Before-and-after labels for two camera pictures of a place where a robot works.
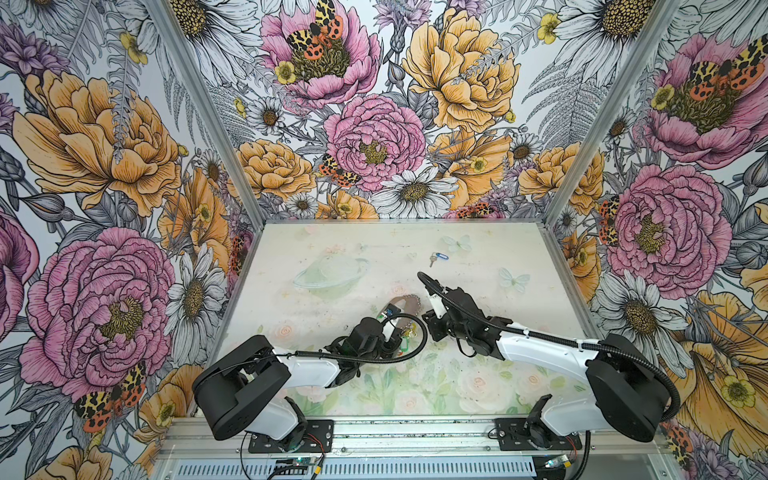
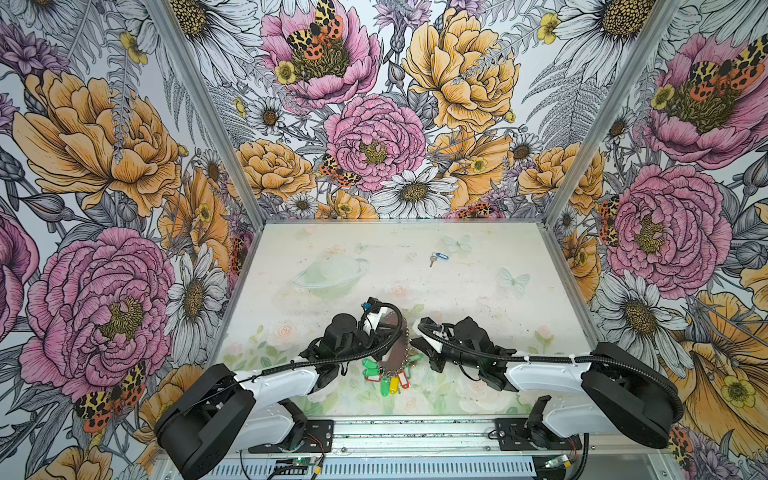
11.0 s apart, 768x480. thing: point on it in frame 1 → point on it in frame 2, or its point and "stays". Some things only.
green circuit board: (304, 461) stays
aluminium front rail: (186, 436) stays
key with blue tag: (435, 255) stays
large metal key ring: (412, 304) → (384, 371)
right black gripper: (433, 325) → (430, 350)
